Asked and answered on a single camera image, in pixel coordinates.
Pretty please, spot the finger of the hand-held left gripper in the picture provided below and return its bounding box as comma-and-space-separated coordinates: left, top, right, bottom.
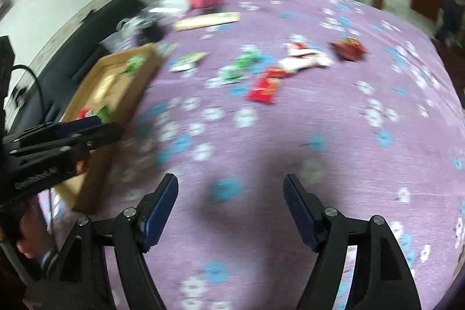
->
8, 122, 126, 165
3, 116, 103, 144

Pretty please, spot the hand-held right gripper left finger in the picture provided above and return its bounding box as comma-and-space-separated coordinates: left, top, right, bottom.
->
44, 173, 179, 310

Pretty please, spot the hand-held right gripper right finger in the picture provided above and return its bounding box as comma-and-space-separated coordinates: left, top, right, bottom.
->
282, 174, 422, 310

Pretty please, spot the brown cardboard box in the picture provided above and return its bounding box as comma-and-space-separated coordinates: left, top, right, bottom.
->
54, 43, 162, 214

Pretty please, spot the pile of snack packets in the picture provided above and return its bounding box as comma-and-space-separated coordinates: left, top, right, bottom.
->
74, 54, 148, 123

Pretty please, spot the green white snack packet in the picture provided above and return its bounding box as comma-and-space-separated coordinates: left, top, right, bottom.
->
170, 52, 208, 73

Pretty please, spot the bright red snack packet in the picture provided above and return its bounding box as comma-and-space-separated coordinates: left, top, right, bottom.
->
247, 67, 291, 103

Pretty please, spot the white red snack packet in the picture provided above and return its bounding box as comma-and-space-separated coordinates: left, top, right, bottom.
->
280, 43, 333, 73

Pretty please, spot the dark red snack packet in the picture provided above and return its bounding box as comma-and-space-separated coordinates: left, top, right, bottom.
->
330, 37, 369, 62

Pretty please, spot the person's left hand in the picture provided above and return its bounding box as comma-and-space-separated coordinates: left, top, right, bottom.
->
16, 212, 49, 259

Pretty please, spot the black sofa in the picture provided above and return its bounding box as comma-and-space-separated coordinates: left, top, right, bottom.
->
11, 0, 149, 125

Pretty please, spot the purple floral tablecloth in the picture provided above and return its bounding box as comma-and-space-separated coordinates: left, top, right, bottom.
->
36, 0, 465, 310

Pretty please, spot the black slotted tool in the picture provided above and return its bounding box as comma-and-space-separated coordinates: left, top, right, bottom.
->
136, 23, 162, 44

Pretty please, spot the long beige packet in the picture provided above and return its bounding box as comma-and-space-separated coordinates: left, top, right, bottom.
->
174, 12, 241, 32

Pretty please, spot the black cable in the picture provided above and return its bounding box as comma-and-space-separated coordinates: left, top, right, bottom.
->
10, 65, 46, 125

